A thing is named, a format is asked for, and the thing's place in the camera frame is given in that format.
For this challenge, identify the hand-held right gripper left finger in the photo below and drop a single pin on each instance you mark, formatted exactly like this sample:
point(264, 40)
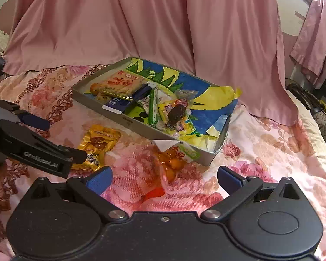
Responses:
point(99, 180)

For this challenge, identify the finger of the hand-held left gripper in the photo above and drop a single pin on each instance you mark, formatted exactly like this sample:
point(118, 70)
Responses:
point(35, 122)
point(38, 152)

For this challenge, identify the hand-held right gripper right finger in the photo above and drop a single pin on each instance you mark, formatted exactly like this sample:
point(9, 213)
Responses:
point(229, 179)

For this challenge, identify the golden yellow snack packet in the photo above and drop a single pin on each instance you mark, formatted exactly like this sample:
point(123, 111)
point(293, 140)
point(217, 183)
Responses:
point(97, 141)

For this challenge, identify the orange transparent snack packet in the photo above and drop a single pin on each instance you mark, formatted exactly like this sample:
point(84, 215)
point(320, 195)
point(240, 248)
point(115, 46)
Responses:
point(171, 163)

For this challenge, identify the yellow cracker packet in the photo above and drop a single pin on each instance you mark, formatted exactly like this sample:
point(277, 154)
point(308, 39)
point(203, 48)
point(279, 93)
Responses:
point(190, 126)

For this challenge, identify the grey cardboard box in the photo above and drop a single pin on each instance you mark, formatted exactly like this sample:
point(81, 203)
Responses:
point(141, 127)

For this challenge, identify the navy blue snack packet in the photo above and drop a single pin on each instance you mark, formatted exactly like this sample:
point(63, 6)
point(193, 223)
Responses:
point(119, 103)

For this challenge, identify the brown snack bar packet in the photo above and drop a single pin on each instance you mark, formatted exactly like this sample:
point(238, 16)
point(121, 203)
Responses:
point(111, 96)

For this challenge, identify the dark snack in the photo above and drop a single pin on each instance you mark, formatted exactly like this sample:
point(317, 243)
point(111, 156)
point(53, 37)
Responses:
point(176, 114)

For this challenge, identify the green snack packet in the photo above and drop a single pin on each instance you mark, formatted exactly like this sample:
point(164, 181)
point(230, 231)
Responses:
point(153, 106)

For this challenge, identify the small clear snack bag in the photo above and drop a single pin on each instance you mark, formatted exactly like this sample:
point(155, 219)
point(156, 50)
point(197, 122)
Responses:
point(187, 95)

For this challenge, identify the orange pink snack packet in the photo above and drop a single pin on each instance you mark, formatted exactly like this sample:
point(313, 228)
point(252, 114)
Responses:
point(125, 83)

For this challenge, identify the floral bed sheet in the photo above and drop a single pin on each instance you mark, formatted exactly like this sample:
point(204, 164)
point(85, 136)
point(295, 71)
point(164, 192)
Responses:
point(260, 155)

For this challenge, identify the painted paper sheet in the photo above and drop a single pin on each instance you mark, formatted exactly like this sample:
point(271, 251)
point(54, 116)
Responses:
point(212, 106)

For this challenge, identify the black ribbed object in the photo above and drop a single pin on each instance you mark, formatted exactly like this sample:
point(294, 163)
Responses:
point(304, 95)

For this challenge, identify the pink curtain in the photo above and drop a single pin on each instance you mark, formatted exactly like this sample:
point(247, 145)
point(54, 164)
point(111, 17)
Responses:
point(152, 19)

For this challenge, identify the purple curtain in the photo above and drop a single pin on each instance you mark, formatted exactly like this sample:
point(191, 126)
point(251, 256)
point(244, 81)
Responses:
point(315, 38)

